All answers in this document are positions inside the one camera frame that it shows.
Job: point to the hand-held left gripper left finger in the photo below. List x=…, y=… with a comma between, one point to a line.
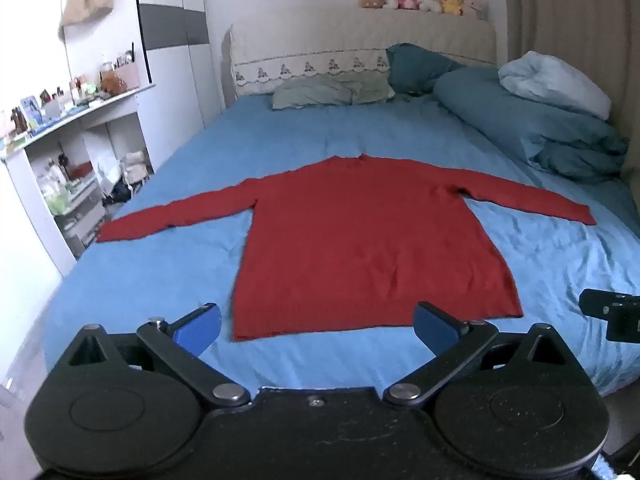
x=200, y=329

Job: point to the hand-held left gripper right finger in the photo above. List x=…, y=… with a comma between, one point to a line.
x=433, y=329

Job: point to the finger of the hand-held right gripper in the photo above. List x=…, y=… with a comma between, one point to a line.
x=624, y=327
x=600, y=304

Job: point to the red knit sweater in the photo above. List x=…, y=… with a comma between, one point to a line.
x=370, y=250

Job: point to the blue bed sheet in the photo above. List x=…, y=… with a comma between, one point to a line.
x=175, y=260

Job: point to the clear plastic storage basket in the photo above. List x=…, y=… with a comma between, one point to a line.
x=80, y=215

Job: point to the teal duvet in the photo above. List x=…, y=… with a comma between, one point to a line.
x=540, y=120

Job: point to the light blue blanket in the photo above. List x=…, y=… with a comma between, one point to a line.
x=555, y=82

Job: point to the white shelf unit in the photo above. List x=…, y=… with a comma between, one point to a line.
x=30, y=170

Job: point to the sage green pillow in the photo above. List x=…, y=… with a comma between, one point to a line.
x=330, y=92

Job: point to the teal pillow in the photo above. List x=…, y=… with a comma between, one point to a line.
x=415, y=67

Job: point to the pink box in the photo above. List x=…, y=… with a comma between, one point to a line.
x=131, y=76

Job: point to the glass jar with brown contents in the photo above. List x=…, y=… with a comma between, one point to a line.
x=112, y=80

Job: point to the white wardrobe with grey band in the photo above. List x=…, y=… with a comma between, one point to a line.
x=172, y=60

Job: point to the brown bottle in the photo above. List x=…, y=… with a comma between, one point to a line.
x=19, y=120

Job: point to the blue carton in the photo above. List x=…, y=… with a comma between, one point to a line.
x=30, y=108

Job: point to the cream embroidered headboard cover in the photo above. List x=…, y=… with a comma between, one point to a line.
x=350, y=42

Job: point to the beige curtain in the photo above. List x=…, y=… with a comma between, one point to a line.
x=575, y=5

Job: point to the pale pink plush toy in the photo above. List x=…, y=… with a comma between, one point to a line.
x=475, y=7

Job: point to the white bear plush toy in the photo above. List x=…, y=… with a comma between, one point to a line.
x=430, y=1

